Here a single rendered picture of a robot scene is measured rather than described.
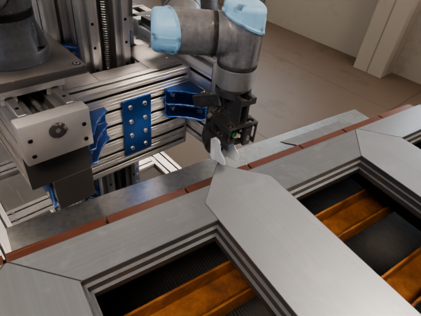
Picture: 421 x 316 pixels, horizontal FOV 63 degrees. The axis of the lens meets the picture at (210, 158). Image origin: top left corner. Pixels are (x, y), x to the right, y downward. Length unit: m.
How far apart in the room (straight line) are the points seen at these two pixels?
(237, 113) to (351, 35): 3.60
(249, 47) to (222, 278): 0.49
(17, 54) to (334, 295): 0.72
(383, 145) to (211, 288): 0.59
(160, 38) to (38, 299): 0.44
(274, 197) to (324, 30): 3.71
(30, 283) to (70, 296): 0.07
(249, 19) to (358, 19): 3.59
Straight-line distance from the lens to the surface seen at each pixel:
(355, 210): 1.06
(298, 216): 0.73
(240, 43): 0.61
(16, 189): 1.77
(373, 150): 1.00
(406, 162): 1.01
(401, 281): 0.97
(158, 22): 0.59
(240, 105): 0.64
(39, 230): 0.93
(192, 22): 0.60
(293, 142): 1.17
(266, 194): 0.75
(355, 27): 4.18
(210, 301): 0.78
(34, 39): 0.79
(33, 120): 0.71
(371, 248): 1.18
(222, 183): 0.75
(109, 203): 0.95
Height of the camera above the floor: 1.37
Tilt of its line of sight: 39 degrees down
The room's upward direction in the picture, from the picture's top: 7 degrees clockwise
